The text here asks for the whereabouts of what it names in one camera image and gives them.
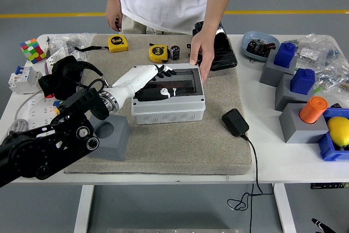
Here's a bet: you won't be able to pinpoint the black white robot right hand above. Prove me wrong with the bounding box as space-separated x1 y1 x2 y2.
311 218 336 233

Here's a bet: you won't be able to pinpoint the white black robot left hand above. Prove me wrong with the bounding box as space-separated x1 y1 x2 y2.
110 64 178 108

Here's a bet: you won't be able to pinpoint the person's right hand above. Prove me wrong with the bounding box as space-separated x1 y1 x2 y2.
105 11 122 32

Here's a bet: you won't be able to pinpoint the person's left hand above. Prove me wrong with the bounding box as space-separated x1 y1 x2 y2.
189 28 216 84

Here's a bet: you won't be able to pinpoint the smoky transparent box lid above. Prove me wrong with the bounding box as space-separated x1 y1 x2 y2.
135 68 197 102

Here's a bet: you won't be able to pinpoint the grey plastic junction box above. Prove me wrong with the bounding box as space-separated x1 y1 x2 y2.
130 64 206 125

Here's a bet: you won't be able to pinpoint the blue block battery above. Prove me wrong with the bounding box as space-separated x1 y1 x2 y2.
289 68 316 96
273 42 297 69

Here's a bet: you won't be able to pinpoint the orange cylinder battery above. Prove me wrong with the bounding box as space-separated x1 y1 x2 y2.
299 95 329 124

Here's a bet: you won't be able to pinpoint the glossy black cracked case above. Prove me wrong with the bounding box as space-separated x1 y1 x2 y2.
194 21 238 71

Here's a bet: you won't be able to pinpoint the white table leg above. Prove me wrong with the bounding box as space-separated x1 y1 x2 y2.
274 183 297 233
74 185 95 233

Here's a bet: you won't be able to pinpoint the black table control panel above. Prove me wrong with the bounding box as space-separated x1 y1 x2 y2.
310 182 349 189

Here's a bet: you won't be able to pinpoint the blue-grey bowl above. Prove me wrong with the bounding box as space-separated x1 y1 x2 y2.
242 31 281 63

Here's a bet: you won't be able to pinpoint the clear plastic bag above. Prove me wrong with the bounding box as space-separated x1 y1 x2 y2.
47 33 98 62

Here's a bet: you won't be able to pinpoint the dark electronic parts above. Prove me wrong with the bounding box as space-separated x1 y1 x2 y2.
245 38 276 57

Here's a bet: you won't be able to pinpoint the grey holder block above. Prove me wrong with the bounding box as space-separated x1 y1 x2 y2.
274 73 317 112
258 50 298 88
278 103 329 144

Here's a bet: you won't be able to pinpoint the white purple product package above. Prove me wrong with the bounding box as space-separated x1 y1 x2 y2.
44 46 88 75

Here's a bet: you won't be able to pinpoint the grey block with round hole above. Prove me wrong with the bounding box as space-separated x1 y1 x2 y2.
87 114 131 162

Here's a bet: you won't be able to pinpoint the grey-brown fabric mat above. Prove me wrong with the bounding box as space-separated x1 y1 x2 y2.
58 34 252 176

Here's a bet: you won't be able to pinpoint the blue plastic bin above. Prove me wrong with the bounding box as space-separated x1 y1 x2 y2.
316 107 349 162

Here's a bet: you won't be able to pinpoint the black power adapter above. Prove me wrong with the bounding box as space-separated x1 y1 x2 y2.
221 108 250 138

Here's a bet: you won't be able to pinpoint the black cloth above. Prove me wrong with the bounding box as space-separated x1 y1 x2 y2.
38 55 82 100

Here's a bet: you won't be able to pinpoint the yellow lemon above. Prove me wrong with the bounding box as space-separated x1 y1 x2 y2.
326 116 349 148

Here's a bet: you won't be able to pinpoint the white circuit breaker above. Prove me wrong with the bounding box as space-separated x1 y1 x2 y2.
8 65 44 95

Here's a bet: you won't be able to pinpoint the clear bags of small parts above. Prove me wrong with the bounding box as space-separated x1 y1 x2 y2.
288 33 349 93

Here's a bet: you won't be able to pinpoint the yellow tape measure with strap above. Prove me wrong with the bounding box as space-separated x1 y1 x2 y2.
107 35 129 53

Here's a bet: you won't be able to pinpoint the black tape measure strap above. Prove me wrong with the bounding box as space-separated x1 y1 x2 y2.
74 45 110 52

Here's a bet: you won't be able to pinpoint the black adapter cord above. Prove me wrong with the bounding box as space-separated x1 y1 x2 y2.
227 133 275 212

